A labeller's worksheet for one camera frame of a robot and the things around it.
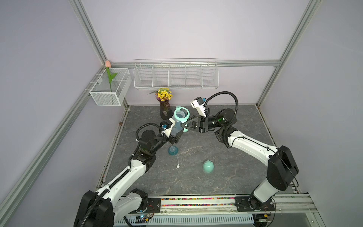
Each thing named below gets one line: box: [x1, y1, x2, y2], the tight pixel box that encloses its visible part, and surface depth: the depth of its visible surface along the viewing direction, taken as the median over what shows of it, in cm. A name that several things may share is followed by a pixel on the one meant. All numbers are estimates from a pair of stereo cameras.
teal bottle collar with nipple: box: [167, 145, 179, 156], surface depth 93 cm
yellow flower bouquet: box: [147, 87, 173, 102], surface depth 96 cm
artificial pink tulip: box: [104, 60, 118, 93], surface depth 92 cm
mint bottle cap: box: [203, 159, 215, 174], surface depth 86 cm
